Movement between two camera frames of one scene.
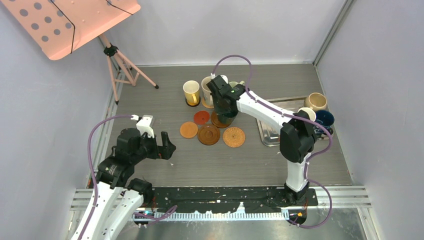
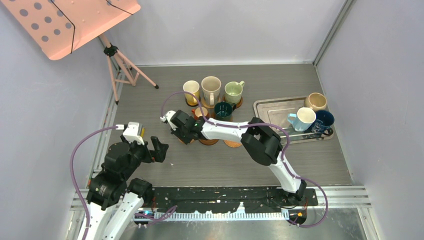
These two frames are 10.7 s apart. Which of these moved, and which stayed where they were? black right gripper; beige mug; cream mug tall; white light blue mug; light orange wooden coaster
Moved: light orange wooden coaster; black right gripper
Stayed: beige mug; white light blue mug; cream mug tall
